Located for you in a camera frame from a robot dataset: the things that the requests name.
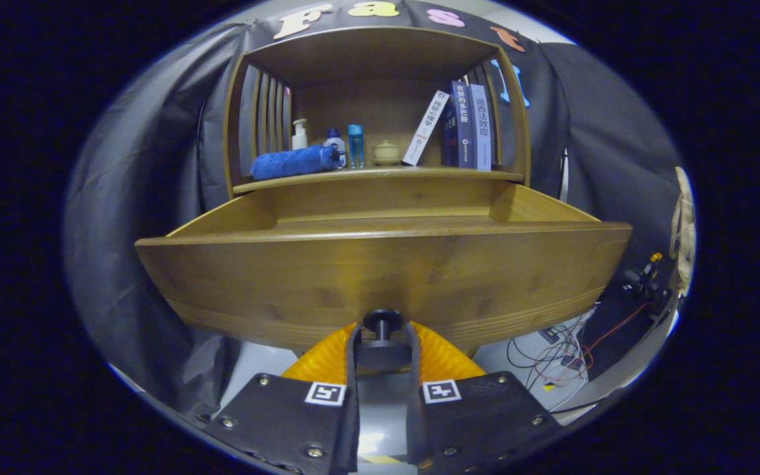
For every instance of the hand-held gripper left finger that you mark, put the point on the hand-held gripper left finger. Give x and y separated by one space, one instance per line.
352 429

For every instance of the clear blue bottle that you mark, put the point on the clear blue bottle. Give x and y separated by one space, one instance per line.
355 148

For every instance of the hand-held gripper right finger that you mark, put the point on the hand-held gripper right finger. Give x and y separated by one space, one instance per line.
413 429

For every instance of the lidded ceramic tea cup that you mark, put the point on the lidded ceramic tea cup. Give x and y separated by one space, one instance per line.
386 154

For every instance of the white pump bottle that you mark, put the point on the white pump bottle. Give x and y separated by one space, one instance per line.
299 140

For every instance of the black device with orange part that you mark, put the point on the black device with orange part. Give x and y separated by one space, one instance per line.
644 280

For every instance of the wooden countertop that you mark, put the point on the wooden countertop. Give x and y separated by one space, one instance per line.
419 173

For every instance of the wooden cabinet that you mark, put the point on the wooden cabinet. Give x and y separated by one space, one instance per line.
380 53

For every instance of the white book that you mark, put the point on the white book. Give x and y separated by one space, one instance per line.
426 128

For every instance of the beige hanging bag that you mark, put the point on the beige hanging bag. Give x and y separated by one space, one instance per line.
683 231

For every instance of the blue rolled towel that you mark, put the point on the blue rolled towel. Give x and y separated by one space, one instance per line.
291 163

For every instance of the white bottle with blue cap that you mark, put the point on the white bottle with blue cap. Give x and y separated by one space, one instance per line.
335 140

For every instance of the dark blue book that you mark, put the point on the dark blue book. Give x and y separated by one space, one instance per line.
462 125

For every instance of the wooden drawer with black knob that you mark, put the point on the wooden drawer with black knob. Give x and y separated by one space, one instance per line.
380 270

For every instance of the pale grey-blue book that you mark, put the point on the pale grey-blue book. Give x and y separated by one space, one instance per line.
481 128

